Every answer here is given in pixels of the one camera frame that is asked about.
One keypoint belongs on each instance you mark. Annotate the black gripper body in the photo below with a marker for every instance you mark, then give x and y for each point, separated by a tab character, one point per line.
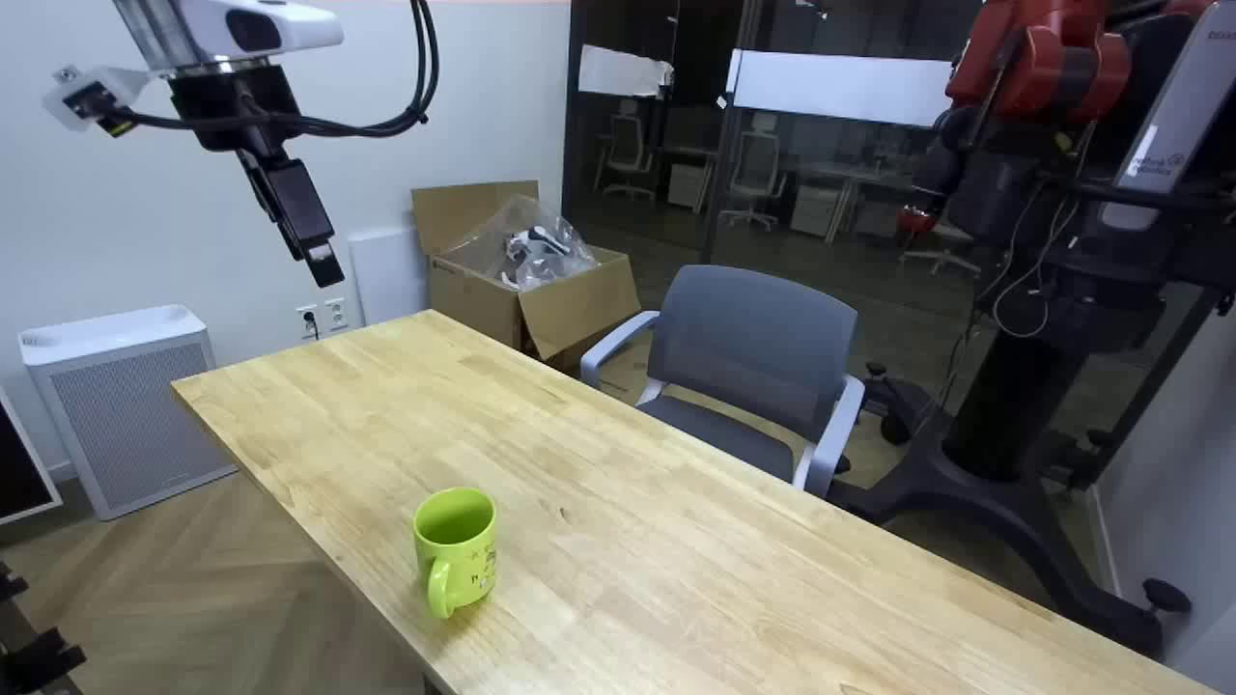
275	196

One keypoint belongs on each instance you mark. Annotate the green cup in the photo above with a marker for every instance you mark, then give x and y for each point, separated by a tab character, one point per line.
464	560

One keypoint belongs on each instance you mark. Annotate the clear plastic bag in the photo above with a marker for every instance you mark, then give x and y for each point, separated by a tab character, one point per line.
528	250

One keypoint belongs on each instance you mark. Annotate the open cardboard box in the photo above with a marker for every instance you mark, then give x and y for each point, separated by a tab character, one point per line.
565	311

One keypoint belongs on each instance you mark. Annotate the white air purifier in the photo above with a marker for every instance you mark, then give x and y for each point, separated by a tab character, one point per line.
123	412

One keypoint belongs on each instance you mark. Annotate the white mesh office chair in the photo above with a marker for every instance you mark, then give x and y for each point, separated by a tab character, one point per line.
758	177
629	148

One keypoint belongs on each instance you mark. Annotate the grey office chair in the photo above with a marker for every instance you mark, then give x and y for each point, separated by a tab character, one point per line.
754	343

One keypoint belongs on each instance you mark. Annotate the black stand piece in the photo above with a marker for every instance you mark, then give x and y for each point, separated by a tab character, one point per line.
33	661

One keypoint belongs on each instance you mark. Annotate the red office chair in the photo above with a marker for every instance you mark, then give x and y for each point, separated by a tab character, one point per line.
930	232

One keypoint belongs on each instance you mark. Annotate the red Baxter robot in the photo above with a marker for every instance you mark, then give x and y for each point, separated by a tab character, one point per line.
1056	62

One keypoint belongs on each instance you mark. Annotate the white wall outlet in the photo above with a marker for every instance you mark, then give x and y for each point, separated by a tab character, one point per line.
331	316

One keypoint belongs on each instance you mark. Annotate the white wall panel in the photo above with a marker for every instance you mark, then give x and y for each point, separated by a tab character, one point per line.
384	276

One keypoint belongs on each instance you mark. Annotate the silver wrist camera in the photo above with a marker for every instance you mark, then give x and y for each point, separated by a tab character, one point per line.
89	96

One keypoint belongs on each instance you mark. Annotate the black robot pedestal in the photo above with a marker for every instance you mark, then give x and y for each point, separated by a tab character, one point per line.
1006	426

